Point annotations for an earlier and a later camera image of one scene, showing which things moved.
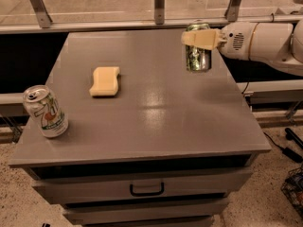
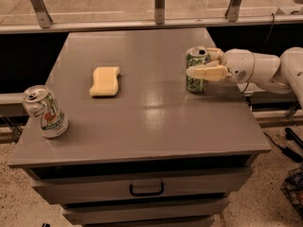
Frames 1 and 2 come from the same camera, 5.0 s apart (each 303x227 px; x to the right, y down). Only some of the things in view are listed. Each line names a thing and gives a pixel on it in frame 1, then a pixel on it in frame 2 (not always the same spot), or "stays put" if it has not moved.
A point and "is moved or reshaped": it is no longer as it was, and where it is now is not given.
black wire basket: x=293 y=187 stays put
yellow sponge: x=105 y=81 stays put
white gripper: x=235 y=42 → x=239 y=65
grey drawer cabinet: x=149 y=143 stays put
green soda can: x=198 y=59 is moved or reshaped
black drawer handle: x=137 y=194 stays put
